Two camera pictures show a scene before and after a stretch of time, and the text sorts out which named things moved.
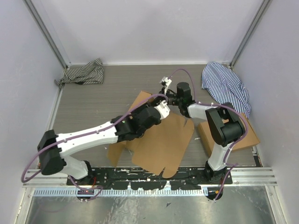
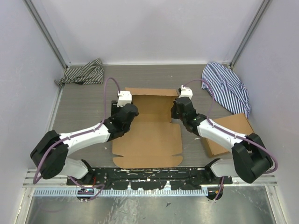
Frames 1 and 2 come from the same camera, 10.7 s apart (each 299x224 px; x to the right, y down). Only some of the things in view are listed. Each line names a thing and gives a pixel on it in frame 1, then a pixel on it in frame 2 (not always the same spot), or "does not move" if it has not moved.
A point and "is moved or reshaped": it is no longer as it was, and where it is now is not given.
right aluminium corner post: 262,7 does not move
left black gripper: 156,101 -> 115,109
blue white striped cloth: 224,86 does not move
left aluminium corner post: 47,32 does not move
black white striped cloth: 91,73 does not move
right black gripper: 168,91 -> 174,113
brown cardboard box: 162,148 is moved or reshaped
